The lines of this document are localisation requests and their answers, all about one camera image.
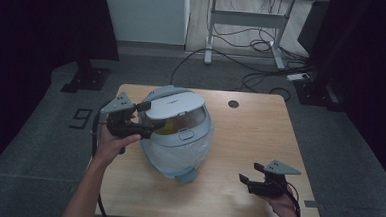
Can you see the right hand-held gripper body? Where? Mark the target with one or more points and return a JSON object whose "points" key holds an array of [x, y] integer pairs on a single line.
{"points": [[273, 186]]}

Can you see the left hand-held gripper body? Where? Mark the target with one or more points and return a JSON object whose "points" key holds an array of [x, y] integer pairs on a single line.
{"points": [[118, 123]]}

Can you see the light blue rice cooker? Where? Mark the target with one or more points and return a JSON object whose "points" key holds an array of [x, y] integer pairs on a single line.
{"points": [[179, 144]]}

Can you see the person's right hand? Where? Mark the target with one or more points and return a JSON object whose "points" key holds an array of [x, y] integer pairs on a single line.
{"points": [[286, 207]]}

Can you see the person's left hand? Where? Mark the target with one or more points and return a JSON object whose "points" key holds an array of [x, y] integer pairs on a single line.
{"points": [[110, 147]]}

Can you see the clear plastic bin liner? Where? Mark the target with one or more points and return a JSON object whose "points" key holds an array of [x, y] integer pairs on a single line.
{"points": [[178, 158]]}

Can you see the black stand base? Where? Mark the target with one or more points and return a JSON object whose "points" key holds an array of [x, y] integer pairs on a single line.
{"points": [[87, 78], [315, 93]]}

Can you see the black round table grommet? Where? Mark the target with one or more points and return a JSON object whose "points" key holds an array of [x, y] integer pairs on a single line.
{"points": [[233, 104]]}

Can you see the white power strip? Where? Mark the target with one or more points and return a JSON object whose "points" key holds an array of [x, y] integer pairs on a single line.
{"points": [[298, 76]]}

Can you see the dark curtain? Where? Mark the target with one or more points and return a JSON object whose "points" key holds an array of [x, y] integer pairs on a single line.
{"points": [[367, 64], [35, 30]]}

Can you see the white wall panel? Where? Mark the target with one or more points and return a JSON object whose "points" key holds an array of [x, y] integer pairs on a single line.
{"points": [[146, 12]]}

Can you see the white metal frame desk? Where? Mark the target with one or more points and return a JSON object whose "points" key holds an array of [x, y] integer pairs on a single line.
{"points": [[249, 18]]}

